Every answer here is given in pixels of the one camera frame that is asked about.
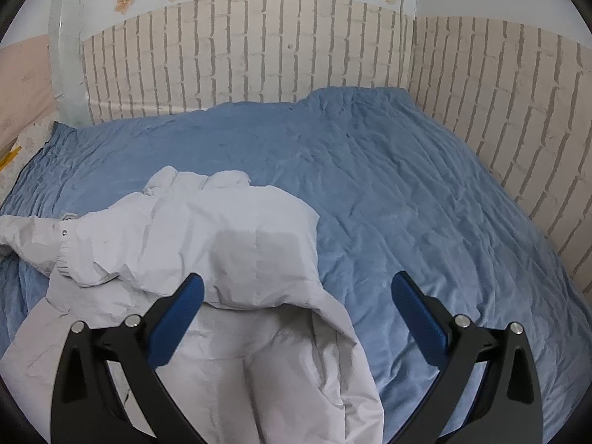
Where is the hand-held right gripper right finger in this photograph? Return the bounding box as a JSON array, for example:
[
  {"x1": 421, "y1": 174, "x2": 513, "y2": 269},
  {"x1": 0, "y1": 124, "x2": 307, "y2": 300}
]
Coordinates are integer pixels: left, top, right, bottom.
[{"x1": 391, "y1": 270, "x2": 544, "y2": 444}]

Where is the blue quilted blanket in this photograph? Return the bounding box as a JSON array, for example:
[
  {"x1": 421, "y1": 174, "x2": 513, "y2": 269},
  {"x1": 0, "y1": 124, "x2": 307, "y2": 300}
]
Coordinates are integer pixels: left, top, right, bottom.
[{"x1": 0, "y1": 85, "x2": 592, "y2": 444}]

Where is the pink padded board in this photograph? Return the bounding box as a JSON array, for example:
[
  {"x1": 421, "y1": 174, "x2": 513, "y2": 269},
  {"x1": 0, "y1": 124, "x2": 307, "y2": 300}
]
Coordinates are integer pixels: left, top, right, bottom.
[{"x1": 0, "y1": 34, "x2": 58, "y2": 142}]

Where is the yellow stick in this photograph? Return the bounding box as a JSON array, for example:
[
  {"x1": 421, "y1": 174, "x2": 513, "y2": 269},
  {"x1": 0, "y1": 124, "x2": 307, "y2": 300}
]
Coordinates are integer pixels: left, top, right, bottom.
[{"x1": 0, "y1": 145, "x2": 23, "y2": 172}]

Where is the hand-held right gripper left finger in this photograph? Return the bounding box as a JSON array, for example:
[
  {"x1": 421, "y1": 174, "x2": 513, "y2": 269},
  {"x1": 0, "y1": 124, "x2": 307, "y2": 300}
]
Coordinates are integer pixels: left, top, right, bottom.
[{"x1": 50, "y1": 273, "x2": 206, "y2": 444}]

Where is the floral bed sheet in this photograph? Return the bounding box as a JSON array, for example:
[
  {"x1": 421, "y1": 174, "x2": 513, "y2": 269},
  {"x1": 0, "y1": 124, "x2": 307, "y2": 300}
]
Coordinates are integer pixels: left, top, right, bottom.
[{"x1": 0, "y1": 118, "x2": 58, "y2": 209}]

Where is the light grey padded jacket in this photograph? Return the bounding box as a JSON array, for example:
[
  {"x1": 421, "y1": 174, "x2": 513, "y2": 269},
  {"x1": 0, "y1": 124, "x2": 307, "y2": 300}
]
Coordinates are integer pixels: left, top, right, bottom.
[{"x1": 0, "y1": 166, "x2": 384, "y2": 444}]

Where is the clear plastic sheet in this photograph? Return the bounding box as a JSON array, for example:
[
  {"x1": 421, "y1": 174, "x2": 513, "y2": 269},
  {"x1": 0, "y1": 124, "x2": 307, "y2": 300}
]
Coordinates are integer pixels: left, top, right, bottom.
[{"x1": 46, "y1": 0, "x2": 93, "y2": 125}]

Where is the brick pattern wall panel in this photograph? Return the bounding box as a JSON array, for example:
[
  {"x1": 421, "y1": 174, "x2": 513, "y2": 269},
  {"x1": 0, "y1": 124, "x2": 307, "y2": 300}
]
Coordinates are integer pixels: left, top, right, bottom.
[{"x1": 81, "y1": 0, "x2": 592, "y2": 294}]

